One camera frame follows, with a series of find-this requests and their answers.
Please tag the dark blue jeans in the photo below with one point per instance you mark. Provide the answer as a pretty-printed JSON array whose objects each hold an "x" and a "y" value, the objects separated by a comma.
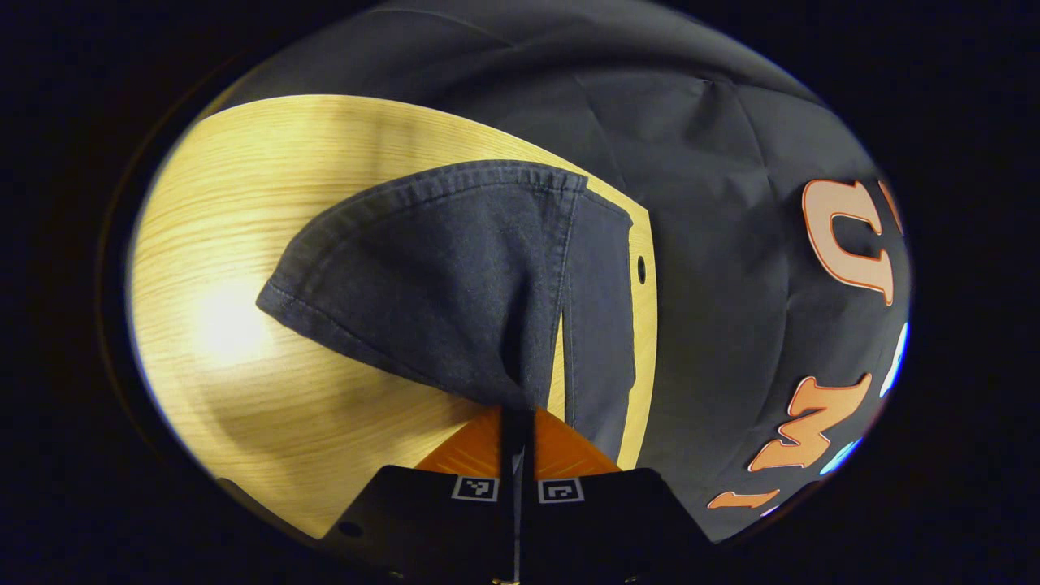
[{"x": 439, "y": 276}]

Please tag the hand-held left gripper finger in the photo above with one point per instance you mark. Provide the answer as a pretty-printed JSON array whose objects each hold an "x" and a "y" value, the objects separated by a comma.
[
  {"x": 506, "y": 520},
  {"x": 526, "y": 520}
]

